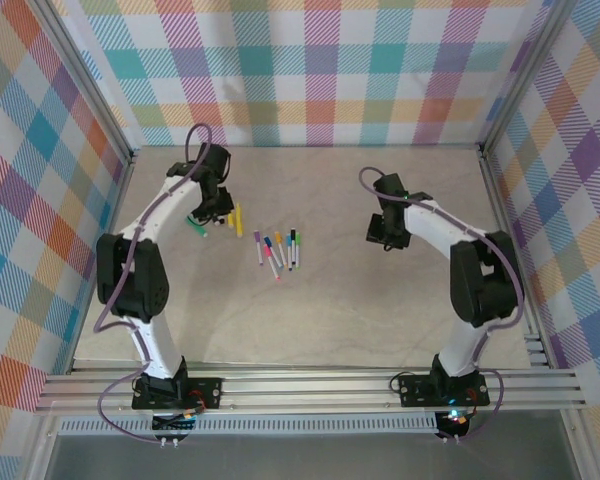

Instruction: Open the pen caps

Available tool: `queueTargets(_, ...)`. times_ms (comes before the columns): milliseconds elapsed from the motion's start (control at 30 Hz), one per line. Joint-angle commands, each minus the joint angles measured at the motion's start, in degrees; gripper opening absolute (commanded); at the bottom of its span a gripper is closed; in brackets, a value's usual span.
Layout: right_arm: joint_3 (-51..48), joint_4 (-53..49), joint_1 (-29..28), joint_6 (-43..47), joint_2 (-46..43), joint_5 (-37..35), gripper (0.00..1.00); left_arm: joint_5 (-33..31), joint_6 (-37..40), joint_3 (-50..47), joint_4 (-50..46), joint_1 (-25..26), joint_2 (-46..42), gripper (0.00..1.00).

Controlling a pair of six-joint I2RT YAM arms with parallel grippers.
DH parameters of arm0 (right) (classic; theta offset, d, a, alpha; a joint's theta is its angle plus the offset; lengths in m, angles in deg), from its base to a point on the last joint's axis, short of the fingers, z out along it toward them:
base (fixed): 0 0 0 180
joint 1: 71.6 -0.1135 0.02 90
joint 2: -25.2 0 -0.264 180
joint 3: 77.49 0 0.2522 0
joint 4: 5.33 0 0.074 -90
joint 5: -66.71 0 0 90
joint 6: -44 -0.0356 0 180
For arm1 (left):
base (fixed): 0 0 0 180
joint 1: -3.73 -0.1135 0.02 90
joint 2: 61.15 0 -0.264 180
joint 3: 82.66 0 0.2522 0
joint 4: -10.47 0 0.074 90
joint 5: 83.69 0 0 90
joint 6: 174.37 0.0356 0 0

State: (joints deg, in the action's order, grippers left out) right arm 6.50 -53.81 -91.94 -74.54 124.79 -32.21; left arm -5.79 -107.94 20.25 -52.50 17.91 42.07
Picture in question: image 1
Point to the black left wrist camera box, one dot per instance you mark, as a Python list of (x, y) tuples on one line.
[(225, 200)]

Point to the white pen with pink end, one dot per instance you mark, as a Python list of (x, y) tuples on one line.
[(269, 250)]

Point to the aluminium frame side rail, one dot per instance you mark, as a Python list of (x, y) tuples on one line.
[(123, 190)]

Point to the black whiteboard marker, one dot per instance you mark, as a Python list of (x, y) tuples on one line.
[(220, 221)]

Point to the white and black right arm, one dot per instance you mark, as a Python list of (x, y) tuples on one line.
[(435, 222)]

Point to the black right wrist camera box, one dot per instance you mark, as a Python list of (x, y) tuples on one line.
[(377, 228)]

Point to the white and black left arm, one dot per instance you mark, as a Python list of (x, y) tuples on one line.
[(157, 215)]

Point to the aluminium mounting rail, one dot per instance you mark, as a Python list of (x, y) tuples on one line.
[(305, 390)]

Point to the white pen with purple end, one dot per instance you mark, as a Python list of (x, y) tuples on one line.
[(258, 247)]

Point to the white pen with orange end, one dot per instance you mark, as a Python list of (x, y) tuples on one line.
[(280, 247)]

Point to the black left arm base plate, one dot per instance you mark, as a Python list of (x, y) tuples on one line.
[(210, 395)]

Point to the white pen with black end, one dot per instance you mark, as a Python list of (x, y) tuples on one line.
[(294, 250)]

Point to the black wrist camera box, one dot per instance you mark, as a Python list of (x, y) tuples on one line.
[(377, 228), (225, 200)]

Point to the aluminium frame post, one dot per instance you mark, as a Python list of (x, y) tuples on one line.
[(86, 80), (522, 75)]

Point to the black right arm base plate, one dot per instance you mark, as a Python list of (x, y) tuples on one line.
[(415, 395)]

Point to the green marker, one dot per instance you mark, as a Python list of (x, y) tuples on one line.
[(199, 229)]

